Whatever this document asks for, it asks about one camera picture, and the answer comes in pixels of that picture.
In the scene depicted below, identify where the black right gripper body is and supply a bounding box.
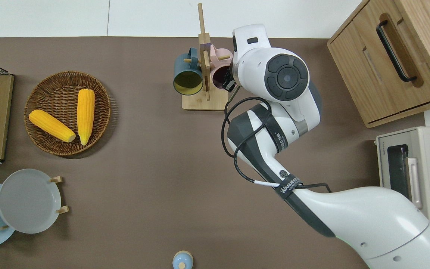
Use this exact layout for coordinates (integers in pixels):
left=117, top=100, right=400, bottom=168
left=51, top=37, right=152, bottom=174
left=222, top=64, right=238, bottom=93

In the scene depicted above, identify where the pink mug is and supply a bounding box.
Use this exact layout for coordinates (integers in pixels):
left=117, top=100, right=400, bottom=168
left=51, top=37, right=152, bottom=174
left=209, top=44, right=235, bottom=90

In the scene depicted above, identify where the wooden mug rack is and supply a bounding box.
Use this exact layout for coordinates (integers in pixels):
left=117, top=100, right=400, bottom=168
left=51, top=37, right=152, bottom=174
left=182, top=3, right=231, bottom=111

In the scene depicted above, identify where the dark blue mug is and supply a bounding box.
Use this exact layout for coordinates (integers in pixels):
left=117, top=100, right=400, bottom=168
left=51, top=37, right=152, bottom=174
left=173, top=47, right=204, bottom=96

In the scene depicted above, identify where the wooden cabinet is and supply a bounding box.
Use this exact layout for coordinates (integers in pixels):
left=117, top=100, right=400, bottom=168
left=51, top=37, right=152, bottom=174
left=327, top=0, right=430, bottom=129

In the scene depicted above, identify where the brown table mat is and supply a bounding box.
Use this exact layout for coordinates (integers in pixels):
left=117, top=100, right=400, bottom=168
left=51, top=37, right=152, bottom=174
left=0, top=36, right=426, bottom=269

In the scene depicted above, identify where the yellow corn cob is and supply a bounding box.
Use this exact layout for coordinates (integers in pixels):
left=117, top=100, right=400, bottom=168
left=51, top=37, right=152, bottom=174
left=29, top=109, right=77, bottom=143
left=77, top=89, right=96, bottom=146

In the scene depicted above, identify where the round wicker basket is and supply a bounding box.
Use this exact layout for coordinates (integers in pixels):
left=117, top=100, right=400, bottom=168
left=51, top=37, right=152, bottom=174
left=24, top=71, right=112, bottom=156

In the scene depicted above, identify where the blue round call bell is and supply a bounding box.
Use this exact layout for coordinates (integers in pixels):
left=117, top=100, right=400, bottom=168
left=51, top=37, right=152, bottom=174
left=172, top=250, right=194, bottom=269

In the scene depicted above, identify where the wooden plate rack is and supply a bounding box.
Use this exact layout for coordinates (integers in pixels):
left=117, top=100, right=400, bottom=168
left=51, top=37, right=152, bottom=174
left=0, top=176, right=70, bottom=230

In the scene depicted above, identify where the grey plate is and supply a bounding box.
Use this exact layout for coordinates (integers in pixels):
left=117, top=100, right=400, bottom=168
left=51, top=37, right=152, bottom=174
left=0, top=169, right=62, bottom=234

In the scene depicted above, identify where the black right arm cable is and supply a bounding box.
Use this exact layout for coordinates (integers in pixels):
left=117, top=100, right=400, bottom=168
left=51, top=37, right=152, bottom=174
left=221, top=96, right=331, bottom=194

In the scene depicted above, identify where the black velcro cable strap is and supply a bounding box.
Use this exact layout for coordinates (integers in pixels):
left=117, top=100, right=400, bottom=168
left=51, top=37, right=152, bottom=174
left=252, top=104, right=289, bottom=153
left=274, top=174, right=304, bottom=199

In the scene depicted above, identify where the black cabinet handle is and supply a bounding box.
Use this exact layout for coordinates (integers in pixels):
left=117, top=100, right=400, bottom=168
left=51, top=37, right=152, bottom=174
left=376, top=21, right=418, bottom=83

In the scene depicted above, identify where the white oven door handle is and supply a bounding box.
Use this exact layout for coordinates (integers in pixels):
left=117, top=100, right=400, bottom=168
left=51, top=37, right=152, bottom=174
left=405, top=158, right=423, bottom=210

